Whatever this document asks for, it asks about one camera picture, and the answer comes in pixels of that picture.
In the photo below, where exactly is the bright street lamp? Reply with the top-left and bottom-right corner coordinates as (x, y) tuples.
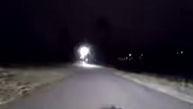
(77, 44), (91, 64)

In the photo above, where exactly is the pale asphalt path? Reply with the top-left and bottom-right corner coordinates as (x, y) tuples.
(0, 55), (193, 109)

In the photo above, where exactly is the rough pale ground verge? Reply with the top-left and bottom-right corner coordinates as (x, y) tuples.
(110, 69), (193, 107)
(0, 57), (81, 109)

